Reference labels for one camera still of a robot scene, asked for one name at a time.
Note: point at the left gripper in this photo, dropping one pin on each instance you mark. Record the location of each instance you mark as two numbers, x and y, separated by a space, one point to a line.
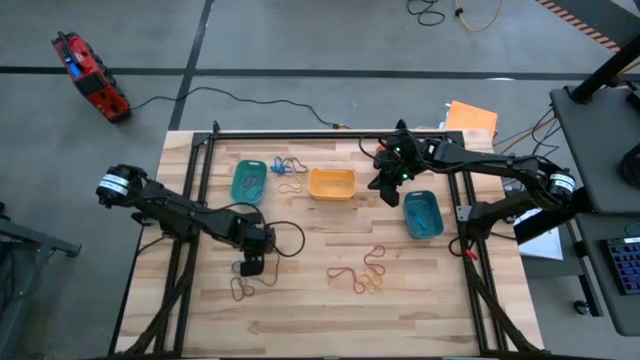
255 239

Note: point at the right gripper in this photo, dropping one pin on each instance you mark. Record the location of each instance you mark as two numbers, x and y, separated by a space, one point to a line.
400 162

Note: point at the blue rubber band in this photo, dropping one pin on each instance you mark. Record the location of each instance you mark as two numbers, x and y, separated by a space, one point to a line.
280 169
418 218
233 266

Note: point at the red rubber band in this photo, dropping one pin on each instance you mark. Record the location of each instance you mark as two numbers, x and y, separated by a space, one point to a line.
382 248
340 269

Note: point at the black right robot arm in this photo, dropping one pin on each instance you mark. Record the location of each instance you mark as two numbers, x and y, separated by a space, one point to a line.
480 161

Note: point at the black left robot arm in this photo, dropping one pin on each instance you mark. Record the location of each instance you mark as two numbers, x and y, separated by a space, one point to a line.
170 210

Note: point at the dark teal plastic basket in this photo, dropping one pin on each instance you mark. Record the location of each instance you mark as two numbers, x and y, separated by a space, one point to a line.
434 226

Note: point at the yellow plastic basket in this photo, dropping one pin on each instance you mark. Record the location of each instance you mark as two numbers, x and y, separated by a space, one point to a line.
332 185

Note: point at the light green plastic basket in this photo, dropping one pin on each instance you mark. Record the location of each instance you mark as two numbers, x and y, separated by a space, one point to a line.
237 170

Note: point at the orange paper folder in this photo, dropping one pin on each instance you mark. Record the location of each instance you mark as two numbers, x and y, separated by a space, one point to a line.
472 119

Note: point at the white paper sheet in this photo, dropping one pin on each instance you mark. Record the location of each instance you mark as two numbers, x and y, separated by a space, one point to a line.
545 245

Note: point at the grey desk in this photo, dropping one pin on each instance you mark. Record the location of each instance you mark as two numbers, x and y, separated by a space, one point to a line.
595 140

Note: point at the black caster wheel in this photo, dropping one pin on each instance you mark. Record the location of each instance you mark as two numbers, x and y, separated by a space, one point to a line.
582 307

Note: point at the grey metal cart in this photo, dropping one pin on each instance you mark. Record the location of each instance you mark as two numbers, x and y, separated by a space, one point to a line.
30 240

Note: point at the black round object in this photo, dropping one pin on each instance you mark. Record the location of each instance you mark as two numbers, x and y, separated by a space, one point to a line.
634 167

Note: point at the teal round object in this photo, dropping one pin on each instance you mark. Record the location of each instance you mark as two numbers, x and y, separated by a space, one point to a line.
634 229

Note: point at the black backlit keyboard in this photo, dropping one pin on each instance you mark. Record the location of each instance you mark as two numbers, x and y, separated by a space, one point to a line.
627 265

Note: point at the black stand pole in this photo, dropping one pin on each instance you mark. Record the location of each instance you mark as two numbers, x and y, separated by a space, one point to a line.
605 72

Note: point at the black orange-striped floor ramp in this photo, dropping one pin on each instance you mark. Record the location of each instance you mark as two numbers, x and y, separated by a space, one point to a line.
595 15

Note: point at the black aluminium table frame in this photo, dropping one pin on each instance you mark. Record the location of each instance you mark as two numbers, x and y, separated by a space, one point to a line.
300 136

